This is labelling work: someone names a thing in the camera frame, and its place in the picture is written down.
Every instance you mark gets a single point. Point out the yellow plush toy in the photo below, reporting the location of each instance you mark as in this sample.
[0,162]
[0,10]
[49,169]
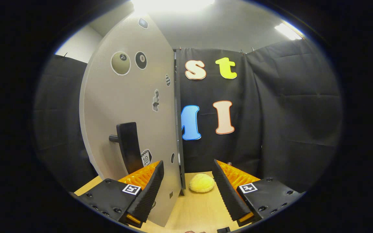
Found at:
[201,183]

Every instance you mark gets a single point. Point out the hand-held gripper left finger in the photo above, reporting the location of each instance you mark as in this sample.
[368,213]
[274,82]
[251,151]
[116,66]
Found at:
[147,194]

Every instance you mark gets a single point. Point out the black backdrop cloth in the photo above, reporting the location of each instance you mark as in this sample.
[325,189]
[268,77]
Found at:
[287,113]

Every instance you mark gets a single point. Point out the beige shoe cabinet door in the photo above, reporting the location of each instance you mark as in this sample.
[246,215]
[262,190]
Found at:
[118,97]

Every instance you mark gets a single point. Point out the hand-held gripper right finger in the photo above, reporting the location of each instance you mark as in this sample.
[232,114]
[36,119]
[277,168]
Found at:
[228,191]

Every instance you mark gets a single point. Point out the grey shoe cabinet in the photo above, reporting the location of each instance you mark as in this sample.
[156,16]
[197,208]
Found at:
[178,129]

